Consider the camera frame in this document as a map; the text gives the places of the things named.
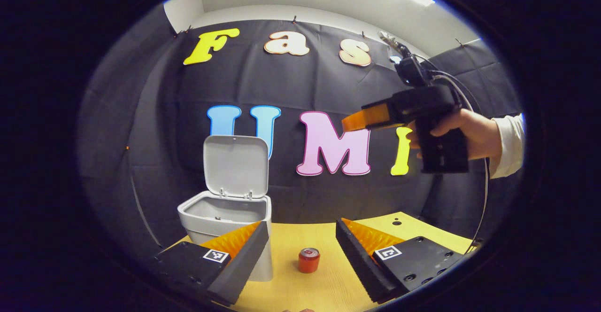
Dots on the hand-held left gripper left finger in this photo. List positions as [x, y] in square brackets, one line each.
[244, 262]

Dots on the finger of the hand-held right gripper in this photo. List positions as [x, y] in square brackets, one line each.
[371, 117]

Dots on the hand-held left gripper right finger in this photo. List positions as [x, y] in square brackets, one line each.
[357, 262]

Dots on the red pop can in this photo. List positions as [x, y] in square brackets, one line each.
[309, 261]

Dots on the white desktop garbage bin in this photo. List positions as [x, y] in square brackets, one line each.
[235, 161]

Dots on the wooden desktop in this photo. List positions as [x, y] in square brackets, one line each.
[319, 293]

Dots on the black backdrop cloth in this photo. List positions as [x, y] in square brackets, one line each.
[291, 81]

